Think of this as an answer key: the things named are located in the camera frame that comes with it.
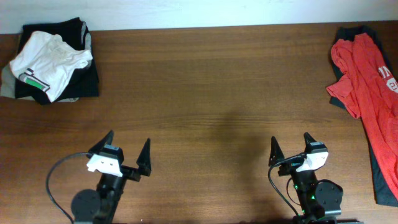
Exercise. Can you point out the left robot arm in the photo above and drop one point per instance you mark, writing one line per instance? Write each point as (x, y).
(100, 205)

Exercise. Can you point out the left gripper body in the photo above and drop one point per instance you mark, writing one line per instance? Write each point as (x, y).
(130, 172)

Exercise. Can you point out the white t-shirt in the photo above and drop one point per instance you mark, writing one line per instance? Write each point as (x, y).
(47, 63)

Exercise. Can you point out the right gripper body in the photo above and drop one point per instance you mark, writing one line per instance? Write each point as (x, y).
(288, 165)

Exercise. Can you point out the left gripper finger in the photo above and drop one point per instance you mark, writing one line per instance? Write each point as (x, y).
(99, 146)
(143, 161)

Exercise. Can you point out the red t-shirt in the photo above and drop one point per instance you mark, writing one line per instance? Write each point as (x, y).
(368, 91)

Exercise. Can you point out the black folded garment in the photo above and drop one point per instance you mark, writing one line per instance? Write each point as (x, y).
(83, 83)

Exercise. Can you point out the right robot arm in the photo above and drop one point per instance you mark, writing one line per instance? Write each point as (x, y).
(319, 200)

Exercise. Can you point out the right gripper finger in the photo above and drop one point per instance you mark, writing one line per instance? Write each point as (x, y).
(308, 139)
(276, 154)

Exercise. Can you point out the grey folded garment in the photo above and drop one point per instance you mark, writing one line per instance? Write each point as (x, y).
(86, 37)

